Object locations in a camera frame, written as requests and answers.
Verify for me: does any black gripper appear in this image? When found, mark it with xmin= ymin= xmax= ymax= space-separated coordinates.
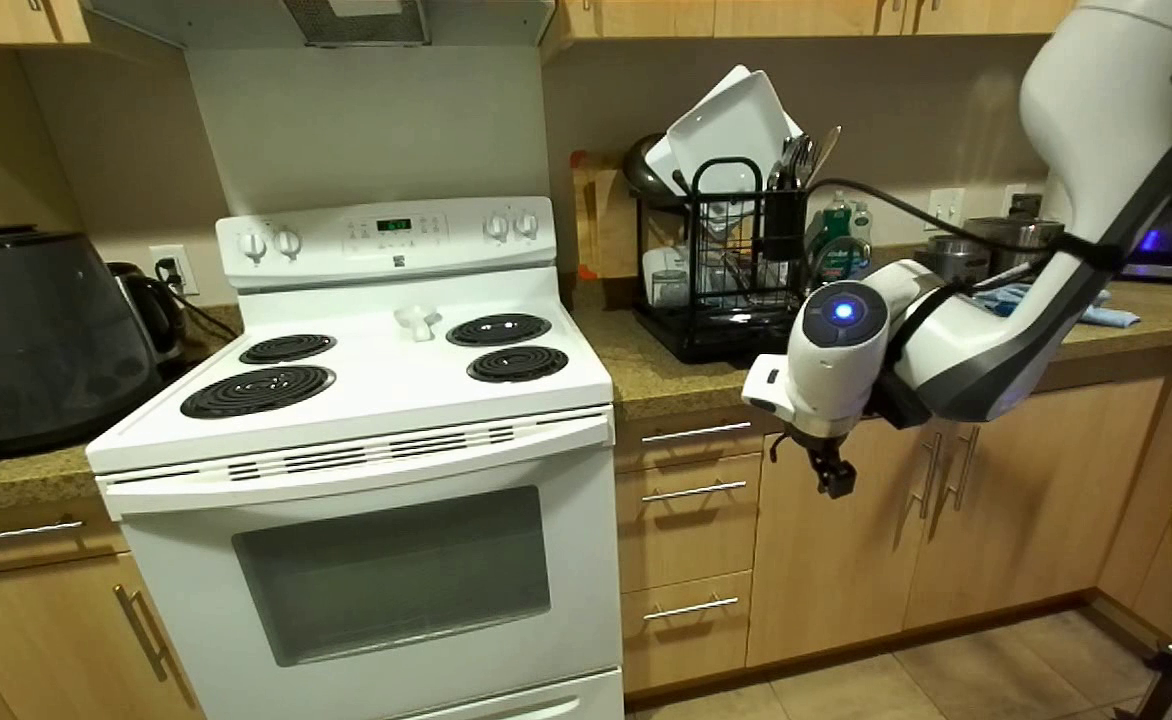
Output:
xmin=792 ymin=425 xmax=862 ymax=504

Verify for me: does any wooden cabinet door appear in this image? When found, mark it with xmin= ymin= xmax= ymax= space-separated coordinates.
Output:
xmin=744 ymin=409 xmax=964 ymax=672
xmin=899 ymin=374 xmax=1169 ymax=631

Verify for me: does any shallow wooden cabinet drawer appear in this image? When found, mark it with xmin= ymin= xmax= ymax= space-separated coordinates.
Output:
xmin=612 ymin=413 xmax=766 ymax=477

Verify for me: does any wooden corner cabinet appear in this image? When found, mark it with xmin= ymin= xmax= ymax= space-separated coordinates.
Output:
xmin=1092 ymin=338 xmax=1172 ymax=651

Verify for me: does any wooden upper cabinet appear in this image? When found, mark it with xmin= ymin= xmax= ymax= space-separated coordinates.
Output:
xmin=0 ymin=0 xmax=94 ymax=51
xmin=536 ymin=0 xmax=1078 ymax=58

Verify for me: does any green dish soap bottle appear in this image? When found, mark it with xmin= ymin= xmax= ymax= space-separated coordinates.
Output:
xmin=803 ymin=197 xmax=876 ymax=290

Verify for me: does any steel pot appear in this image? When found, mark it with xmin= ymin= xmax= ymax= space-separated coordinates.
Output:
xmin=921 ymin=233 xmax=995 ymax=286

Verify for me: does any black utensil caddy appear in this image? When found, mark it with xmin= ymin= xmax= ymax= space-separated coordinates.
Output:
xmin=754 ymin=183 xmax=811 ymax=263

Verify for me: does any steel container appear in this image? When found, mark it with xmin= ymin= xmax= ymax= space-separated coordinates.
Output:
xmin=960 ymin=213 xmax=1067 ymax=258

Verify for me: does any wooden cooking spoon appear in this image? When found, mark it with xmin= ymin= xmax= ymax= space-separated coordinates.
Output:
xmin=803 ymin=121 xmax=848 ymax=190

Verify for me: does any white square plate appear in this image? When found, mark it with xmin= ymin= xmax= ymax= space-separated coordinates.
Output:
xmin=668 ymin=58 xmax=809 ymax=197
xmin=638 ymin=90 xmax=706 ymax=202

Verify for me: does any small glass shaker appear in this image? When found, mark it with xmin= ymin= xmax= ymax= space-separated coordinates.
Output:
xmin=391 ymin=296 xmax=445 ymax=344

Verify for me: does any white electric stove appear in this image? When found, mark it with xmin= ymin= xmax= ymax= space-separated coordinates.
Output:
xmin=81 ymin=197 xmax=628 ymax=720

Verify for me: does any black electric kettle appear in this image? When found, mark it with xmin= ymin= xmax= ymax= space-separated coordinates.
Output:
xmin=105 ymin=258 xmax=190 ymax=372

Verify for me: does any black wire dish rack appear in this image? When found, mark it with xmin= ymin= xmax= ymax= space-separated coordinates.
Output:
xmin=623 ymin=150 xmax=816 ymax=366

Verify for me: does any wooden door vertical handle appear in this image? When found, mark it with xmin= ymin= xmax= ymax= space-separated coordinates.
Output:
xmin=0 ymin=553 xmax=205 ymax=720

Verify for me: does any wooden drawer long handle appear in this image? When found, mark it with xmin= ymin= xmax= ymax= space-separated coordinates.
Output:
xmin=0 ymin=507 xmax=122 ymax=588

